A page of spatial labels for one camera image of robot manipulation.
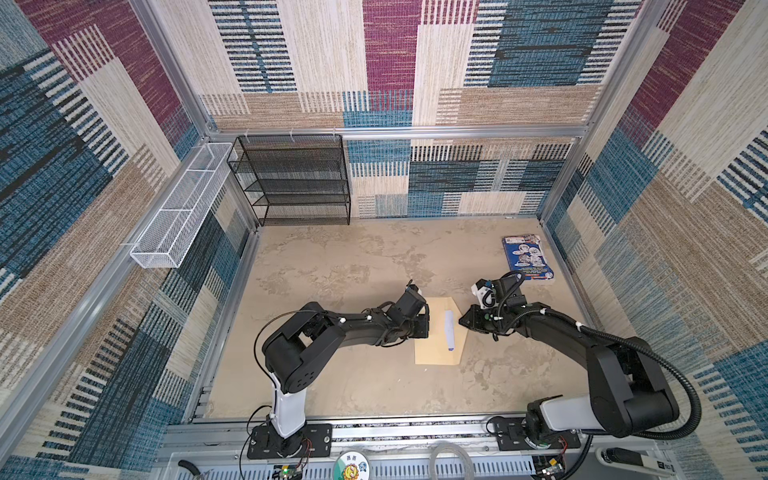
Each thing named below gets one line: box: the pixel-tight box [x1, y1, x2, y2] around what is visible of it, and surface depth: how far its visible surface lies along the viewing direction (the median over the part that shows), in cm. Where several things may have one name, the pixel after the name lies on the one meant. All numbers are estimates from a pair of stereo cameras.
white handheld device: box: [595, 447, 677, 476], surface depth 69 cm
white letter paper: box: [444, 310, 455, 352], surface depth 93 cm
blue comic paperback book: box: [502, 234, 555, 281], surface depth 107 cm
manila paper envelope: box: [414, 296, 469, 365], surface depth 91 cm
